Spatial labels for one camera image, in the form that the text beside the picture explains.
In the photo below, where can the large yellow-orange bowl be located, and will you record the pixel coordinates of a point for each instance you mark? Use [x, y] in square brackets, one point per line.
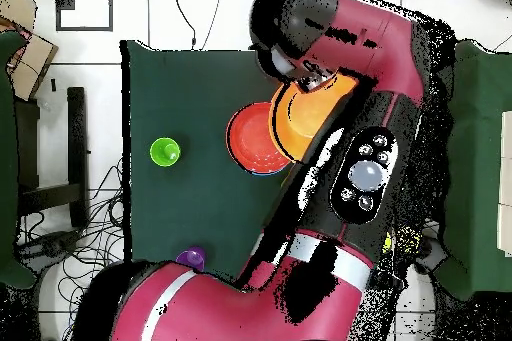
[304, 117]

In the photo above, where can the red-orange bowl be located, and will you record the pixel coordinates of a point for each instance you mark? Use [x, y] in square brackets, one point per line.
[250, 141]

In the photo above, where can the large blue bowl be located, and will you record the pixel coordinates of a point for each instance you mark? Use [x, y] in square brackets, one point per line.
[264, 174]

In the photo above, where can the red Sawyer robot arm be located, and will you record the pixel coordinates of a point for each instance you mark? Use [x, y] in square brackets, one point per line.
[220, 309]

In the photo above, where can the dark green tablecloth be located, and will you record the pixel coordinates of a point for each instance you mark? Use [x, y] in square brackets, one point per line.
[180, 89]

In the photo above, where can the ridged green cup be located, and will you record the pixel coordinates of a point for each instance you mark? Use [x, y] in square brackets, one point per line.
[161, 151]

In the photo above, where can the green cloth side table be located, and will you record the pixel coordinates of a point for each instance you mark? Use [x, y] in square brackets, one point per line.
[480, 157]
[6, 157]

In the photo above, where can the purple cup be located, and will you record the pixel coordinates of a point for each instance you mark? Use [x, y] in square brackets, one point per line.
[192, 257]

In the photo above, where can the grey black stand base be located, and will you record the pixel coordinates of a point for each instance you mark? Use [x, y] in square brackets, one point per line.
[52, 245]
[436, 259]

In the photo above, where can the white boxes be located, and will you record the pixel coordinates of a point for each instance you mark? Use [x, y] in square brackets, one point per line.
[507, 181]

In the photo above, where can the cardboard box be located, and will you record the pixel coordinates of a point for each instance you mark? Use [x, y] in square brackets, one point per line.
[30, 65]

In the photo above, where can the black square floor frame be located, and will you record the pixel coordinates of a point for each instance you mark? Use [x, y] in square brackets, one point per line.
[84, 29]

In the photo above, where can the black stand frame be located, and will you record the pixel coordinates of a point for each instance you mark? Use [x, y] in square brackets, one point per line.
[76, 137]

